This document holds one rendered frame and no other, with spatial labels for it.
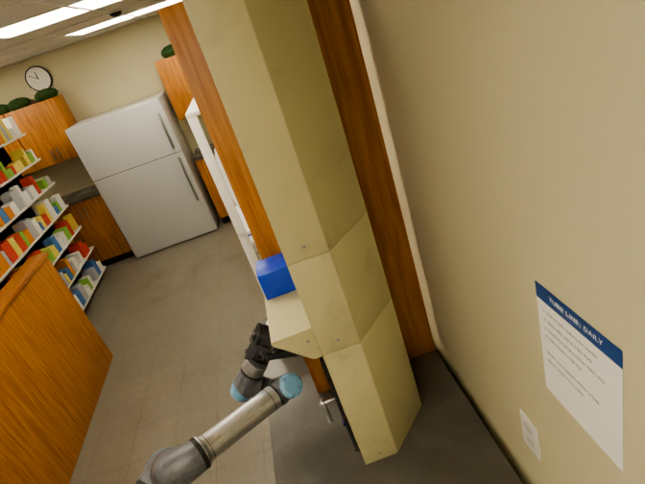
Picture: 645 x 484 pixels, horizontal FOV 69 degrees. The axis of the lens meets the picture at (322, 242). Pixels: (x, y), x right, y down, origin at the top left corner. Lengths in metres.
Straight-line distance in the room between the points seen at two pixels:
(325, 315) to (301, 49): 0.65
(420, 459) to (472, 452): 0.16
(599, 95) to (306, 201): 0.66
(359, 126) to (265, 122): 0.49
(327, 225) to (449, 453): 0.84
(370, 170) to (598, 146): 0.94
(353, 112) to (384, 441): 1.02
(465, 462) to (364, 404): 0.35
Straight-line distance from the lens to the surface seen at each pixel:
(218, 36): 1.01
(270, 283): 1.41
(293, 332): 1.27
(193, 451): 1.42
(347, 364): 1.35
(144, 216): 6.40
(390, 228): 1.59
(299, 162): 1.06
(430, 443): 1.65
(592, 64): 0.63
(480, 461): 1.60
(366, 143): 1.47
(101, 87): 6.80
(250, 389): 1.62
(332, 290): 1.20
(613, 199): 0.67
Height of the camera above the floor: 2.25
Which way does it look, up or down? 27 degrees down
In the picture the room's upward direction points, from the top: 19 degrees counter-clockwise
